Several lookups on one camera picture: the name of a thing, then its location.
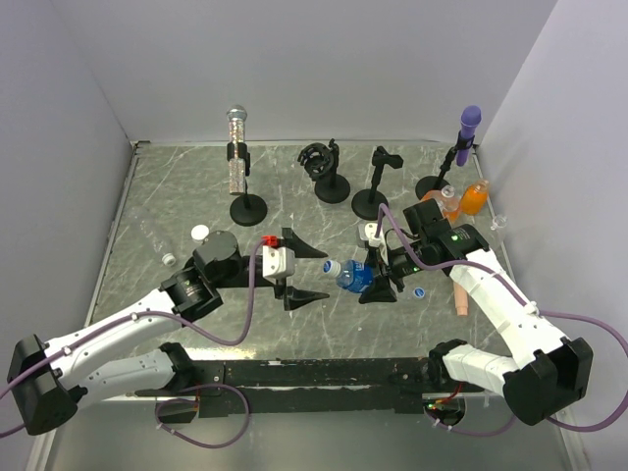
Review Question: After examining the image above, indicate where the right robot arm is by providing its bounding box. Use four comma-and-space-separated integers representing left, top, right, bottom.
357, 200, 593, 425

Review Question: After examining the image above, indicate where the blue label water bottle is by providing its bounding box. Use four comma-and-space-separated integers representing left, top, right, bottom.
323, 259, 374, 293

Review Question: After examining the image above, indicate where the clear white-capped tea bottle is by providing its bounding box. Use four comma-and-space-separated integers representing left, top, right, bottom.
190, 225, 210, 243

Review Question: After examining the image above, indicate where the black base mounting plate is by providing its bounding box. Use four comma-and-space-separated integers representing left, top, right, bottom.
137, 357, 482, 418

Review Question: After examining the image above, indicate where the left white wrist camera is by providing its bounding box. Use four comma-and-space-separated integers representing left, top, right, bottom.
262, 235, 295, 281

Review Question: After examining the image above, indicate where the black empty clip stand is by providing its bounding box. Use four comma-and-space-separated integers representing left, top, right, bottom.
351, 146, 404, 221

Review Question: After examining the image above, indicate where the orange square bottle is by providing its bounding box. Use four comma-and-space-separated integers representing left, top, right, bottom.
420, 185, 460, 224

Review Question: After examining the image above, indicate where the orange round bottle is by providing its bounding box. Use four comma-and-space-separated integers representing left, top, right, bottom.
460, 180, 490, 216

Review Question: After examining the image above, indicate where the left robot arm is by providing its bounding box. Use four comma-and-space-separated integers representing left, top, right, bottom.
1, 228, 327, 436

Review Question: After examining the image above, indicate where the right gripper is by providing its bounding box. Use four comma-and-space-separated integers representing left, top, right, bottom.
356, 238, 431, 304

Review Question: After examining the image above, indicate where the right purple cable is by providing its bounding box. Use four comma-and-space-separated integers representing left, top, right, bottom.
376, 203, 628, 437

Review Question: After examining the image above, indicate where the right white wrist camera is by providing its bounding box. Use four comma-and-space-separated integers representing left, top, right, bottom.
356, 222, 386, 249

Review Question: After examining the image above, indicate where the purple cable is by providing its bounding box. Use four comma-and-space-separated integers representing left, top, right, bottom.
0, 239, 276, 438
376, 203, 628, 437

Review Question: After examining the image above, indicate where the pink beige microphone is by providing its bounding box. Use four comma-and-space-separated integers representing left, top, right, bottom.
452, 282, 469, 317

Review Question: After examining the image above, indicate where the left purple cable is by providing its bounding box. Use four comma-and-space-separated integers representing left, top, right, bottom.
0, 239, 276, 438

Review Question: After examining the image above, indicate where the clear bottle at left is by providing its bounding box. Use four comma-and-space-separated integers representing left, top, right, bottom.
130, 207, 177, 267

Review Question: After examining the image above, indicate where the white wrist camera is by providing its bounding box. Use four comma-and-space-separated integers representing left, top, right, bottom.
356, 222, 386, 249
262, 235, 295, 281

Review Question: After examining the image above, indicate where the black shock mount stand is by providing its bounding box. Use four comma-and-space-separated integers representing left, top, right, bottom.
297, 138, 350, 204

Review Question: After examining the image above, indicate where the black purple microphone stand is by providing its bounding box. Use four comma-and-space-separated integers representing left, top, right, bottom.
415, 131, 475, 199

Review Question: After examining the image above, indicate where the clear capless bottle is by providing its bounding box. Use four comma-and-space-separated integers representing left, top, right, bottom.
490, 214, 508, 244

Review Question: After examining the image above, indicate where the glitter silver microphone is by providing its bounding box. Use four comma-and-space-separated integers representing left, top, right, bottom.
227, 105, 248, 195

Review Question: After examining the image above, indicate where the black glitter microphone stand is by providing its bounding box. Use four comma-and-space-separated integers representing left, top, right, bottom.
230, 152, 268, 227

